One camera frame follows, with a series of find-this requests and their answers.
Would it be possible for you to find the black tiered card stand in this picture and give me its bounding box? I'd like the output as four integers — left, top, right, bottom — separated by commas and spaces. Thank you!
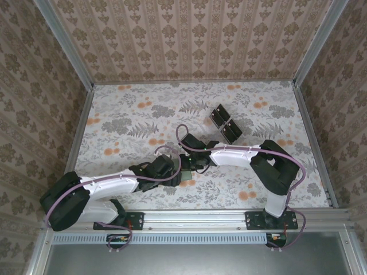
208, 103, 243, 144

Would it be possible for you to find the black junction box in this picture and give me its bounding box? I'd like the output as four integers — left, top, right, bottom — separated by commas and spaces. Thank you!
265, 232, 287, 248
106, 233, 130, 249

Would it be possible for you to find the grey metal panel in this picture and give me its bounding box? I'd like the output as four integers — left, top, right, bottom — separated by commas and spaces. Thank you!
27, 230, 367, 275

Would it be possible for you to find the aluminium back rail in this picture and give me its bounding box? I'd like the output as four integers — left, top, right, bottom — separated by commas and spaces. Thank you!
93, 81, 296, 86

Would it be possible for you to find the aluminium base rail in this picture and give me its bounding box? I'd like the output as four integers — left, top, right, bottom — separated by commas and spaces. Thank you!
42, 208, 355, 231

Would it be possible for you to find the white slotted cable duct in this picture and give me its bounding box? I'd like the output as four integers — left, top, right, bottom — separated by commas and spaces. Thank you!
52, 232, 270, 245

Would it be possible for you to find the aluminium side rail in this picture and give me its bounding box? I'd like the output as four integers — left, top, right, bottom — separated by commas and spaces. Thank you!
64, 85, 95, 175
292, 84, 339, 209

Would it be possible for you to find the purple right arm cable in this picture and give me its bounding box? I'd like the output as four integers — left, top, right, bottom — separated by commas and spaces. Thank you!
175, 124, 307, 253

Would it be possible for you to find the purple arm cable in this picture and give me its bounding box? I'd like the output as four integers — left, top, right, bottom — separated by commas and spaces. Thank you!
175, 124, 307, 253
44, 144, 182, 254

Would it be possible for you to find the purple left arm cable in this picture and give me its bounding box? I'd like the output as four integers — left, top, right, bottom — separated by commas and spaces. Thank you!
44, 144, 182, 254

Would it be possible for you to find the aluminium frame post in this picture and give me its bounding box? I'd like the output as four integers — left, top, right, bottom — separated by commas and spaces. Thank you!
33, 0, 95, 90
292, 0, 349, 87

